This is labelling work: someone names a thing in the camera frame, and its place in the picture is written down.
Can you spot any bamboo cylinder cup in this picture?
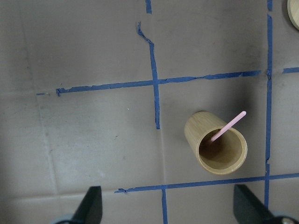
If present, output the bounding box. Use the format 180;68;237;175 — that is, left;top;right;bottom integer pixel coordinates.
184;111;248;175

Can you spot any round wooden coaster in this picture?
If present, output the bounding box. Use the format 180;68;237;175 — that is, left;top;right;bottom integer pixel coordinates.
287;0;299;30

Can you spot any pink chopstick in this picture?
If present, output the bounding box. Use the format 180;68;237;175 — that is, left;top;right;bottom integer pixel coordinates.
210;111;247;142

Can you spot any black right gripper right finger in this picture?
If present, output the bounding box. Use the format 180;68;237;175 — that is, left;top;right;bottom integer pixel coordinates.
233;184;283;224

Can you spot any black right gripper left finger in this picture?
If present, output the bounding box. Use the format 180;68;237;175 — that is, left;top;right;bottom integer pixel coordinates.
71;186;102;224

